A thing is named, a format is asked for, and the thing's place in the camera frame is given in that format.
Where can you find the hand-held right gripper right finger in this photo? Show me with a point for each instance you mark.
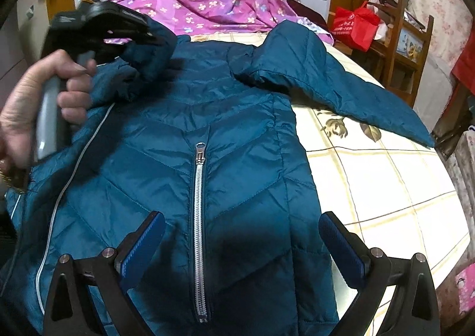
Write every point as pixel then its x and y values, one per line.
pixel 339 247

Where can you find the red shopping bag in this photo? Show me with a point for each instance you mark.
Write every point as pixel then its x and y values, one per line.
pixel 356 24

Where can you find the rose print checked bed sheet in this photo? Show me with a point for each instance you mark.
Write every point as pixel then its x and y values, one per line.
pixel 382 202

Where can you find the pink printed cloth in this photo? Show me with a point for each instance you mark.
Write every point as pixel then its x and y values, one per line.
pixel 465 287

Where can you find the person's left hand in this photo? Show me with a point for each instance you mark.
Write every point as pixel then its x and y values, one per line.
pixel 35 87

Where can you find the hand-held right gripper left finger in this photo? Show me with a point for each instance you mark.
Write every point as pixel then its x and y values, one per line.
pixel 144 245

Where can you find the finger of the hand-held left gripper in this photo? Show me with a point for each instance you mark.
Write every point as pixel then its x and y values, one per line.
pixel 141 30

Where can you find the teal puffer jacket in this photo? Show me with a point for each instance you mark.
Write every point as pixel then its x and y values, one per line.
pixel 207 158

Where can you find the pale floral curtain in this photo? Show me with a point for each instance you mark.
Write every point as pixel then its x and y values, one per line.
pixel 434 9

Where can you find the wooden chair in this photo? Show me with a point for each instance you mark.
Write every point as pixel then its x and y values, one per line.
pixel 399 46

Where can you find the red cloth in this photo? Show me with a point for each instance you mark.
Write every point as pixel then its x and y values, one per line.
pixel 464 69

